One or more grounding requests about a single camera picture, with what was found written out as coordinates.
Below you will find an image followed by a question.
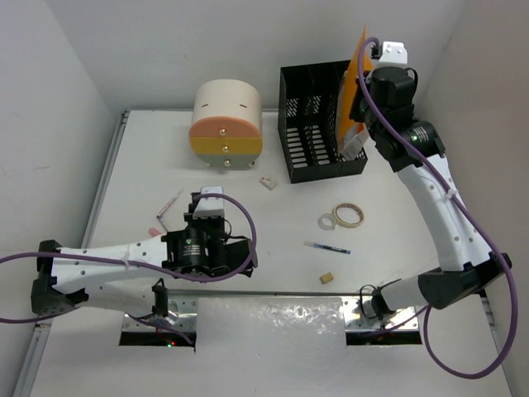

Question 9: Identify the clear tape roll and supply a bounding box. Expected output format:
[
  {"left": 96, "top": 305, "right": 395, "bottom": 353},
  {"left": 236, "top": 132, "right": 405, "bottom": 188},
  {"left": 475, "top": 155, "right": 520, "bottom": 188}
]
[{"left": 317, "top": 213, "right": 337, "bottom": 231}]

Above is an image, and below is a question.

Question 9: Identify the orange notebook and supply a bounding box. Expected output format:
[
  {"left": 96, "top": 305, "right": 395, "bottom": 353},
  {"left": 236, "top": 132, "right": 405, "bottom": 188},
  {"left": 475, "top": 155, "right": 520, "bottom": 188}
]
[{"left": 335, "top": 24, "right": 368, "bottom": 160}]

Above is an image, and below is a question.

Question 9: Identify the white blue marker pen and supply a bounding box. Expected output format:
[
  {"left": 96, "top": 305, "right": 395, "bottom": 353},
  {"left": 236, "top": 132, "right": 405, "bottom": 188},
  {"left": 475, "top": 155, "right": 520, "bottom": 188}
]
[{"left": 157, "top": 216, "right": 169, "bottom": 232}]

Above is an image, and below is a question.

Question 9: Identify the tan eraser block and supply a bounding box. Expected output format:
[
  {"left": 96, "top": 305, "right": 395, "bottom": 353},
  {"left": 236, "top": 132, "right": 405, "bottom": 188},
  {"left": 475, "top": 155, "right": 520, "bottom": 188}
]
[{"left": 319, "top": 272, "right": 334, "bottom": 285}]

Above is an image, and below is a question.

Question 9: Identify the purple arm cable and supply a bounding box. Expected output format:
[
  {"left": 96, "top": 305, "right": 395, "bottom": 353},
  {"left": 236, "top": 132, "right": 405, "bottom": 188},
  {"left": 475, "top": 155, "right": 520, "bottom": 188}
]
[
  {"left": 357, "top": 36, "right": 519, "bottom": 380},
  {"left": 0, "top": 193, "right": 258, "bottom": 345}
]

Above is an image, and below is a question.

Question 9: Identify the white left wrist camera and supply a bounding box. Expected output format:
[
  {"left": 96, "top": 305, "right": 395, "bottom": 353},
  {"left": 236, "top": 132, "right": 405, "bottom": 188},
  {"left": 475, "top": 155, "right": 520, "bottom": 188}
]
[{"left": 193, "top": 186, "right": 225, "bottom": 219}]

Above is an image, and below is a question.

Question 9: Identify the clear red pen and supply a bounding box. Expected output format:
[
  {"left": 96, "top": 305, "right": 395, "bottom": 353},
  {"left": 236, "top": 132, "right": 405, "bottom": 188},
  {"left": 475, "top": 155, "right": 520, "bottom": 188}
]
[{"left": 155, "top": 188, "right": 184, "bottom": 218}]

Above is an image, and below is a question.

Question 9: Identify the beige masking tape roll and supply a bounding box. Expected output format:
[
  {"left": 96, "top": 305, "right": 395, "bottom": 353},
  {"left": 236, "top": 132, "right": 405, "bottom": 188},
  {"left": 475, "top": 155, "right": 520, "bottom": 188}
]
[{"left": 331, "top": 203, "right": 365, "bottom": 228}]

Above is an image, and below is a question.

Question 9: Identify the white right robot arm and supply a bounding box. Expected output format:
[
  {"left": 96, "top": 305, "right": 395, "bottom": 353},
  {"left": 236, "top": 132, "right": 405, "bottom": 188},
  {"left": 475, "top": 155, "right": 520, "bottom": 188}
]
[{"left": 350, "top": 66, "right": 512, "bottom": 320}]

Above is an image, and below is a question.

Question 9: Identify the pink eraser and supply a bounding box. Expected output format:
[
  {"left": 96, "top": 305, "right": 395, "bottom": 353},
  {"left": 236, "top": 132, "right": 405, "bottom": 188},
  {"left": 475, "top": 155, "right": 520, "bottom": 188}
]
[{"left": 149, "top": 227, "right": 162, "bottom": 237}]

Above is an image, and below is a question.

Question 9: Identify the black mesh file organizer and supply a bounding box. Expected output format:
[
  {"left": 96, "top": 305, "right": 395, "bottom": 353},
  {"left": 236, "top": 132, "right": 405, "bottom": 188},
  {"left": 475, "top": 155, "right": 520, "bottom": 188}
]
[{"left": 278, "top": 60, "right": 368, "bottom": 184}]

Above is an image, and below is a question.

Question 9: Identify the cream round drawer cabinet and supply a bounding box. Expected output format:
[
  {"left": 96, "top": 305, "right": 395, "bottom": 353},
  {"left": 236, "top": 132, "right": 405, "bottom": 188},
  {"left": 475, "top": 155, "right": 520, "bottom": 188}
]
[{"left": 188, "top": 79, "right": 263, "bottom": 170}]

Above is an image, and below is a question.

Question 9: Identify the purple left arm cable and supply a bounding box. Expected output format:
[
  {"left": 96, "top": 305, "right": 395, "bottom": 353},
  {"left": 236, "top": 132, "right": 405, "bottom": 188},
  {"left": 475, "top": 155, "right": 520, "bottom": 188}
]
[{"left": 0, "top": 193, "right": 258, "bottom": 345}]

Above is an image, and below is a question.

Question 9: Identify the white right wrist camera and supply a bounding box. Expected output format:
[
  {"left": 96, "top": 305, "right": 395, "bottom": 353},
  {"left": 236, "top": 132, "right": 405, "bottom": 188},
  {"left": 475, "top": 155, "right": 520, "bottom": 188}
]
[{"left": 372, "top": 41, "right": 407, "bottom": 68}]

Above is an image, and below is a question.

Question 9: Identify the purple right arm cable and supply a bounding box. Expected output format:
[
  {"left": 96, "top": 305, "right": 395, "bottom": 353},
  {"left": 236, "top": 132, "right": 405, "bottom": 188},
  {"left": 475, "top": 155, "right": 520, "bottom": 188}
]
[{"left": 357, "top": 36, "right": 519, "bottom": 380}]

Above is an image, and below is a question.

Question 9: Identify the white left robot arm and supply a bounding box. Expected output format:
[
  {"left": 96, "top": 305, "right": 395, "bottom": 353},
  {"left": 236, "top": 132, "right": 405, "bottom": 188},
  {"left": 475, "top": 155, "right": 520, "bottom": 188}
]
[{"left": 31, "top": 186, "right": 257, "bottom": 318}]

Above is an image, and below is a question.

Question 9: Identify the blue gel pen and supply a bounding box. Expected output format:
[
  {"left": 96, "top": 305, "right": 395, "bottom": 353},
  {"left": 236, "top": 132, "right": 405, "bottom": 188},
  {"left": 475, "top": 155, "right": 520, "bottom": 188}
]
[{"left": 304, "top": 241, "right": 351, "bottom": 255}]

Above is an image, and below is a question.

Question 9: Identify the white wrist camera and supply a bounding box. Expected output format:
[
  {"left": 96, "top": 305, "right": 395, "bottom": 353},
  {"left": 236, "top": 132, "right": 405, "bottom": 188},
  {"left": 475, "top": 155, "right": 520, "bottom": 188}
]
[
  {"left": 193, "top": 186, "right": 225, "bottom": 219},
  {"left": 372, "top": 41, "right": 407, "bottom": 68}
]

